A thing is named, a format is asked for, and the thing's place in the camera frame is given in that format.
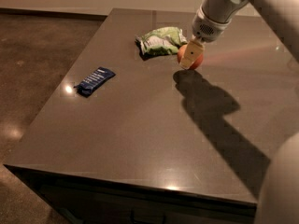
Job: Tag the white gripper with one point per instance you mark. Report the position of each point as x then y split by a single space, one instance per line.
205 28

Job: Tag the red apple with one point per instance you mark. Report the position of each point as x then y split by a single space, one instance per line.
194 59

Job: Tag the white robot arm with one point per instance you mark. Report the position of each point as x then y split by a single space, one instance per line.
279 198

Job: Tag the green jalapeno chip bag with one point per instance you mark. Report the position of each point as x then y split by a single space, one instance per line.
161 41

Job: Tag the blue snack bar wrapper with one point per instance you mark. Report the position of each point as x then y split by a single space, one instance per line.
94 80

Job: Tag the dark cabinet under counter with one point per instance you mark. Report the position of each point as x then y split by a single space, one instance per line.
83 200

